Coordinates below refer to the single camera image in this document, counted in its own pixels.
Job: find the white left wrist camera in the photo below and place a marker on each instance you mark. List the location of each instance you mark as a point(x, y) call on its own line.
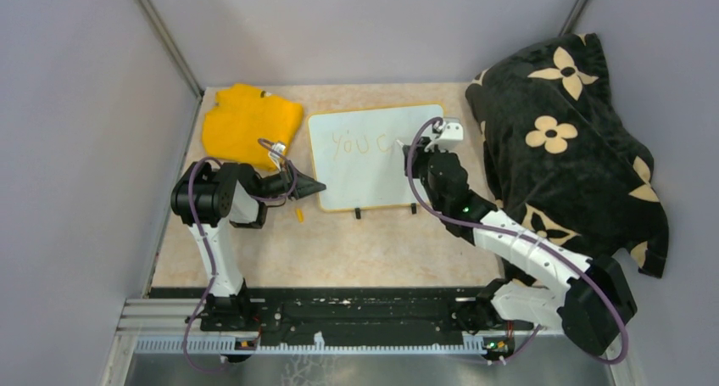
point(277, 154)

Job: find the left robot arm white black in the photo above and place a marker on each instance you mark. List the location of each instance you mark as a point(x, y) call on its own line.
point(210, 202)

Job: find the black floral blanket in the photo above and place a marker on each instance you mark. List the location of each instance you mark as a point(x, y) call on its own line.
point(558, 158)

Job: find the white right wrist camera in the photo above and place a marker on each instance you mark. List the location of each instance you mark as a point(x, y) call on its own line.
point(447, 134)

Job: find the right corner metal post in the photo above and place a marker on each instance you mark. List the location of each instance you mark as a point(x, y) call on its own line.
point(574, 16)

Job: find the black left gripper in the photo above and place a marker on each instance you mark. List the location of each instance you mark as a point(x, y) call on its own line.
point(307, 186)

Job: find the yellow folded cloth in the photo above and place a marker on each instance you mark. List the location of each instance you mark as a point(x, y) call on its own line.
point(244, 114)

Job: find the corner metal post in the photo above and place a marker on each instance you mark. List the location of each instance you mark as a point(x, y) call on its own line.
point(168, 43)
point(574, 16)

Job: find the left corner metal post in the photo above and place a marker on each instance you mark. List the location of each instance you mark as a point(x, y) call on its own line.
point(168, 43)

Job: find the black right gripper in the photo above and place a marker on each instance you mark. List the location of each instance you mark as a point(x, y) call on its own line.
point(420, 153)

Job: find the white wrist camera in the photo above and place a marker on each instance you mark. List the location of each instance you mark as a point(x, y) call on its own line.
point(447, 134)
point(277, 154)

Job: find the yellow framed whiteboard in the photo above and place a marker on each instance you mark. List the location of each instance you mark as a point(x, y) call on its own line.
point(355, 155)

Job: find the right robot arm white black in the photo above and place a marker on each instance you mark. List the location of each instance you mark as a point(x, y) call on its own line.
point(588, 299)

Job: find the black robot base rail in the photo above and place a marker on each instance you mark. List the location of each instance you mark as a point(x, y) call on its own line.
point(354, 321)

